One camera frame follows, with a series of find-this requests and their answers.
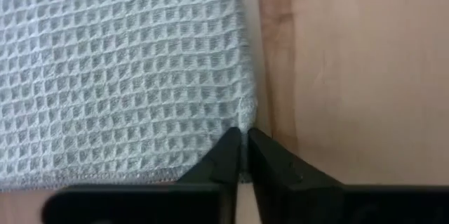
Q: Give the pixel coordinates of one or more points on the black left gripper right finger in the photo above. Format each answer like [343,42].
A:
[273,175]

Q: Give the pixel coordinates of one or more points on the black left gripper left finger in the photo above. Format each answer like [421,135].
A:
[217,175]

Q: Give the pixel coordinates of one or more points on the grey waffle-weave towel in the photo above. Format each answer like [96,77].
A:
[122,76]

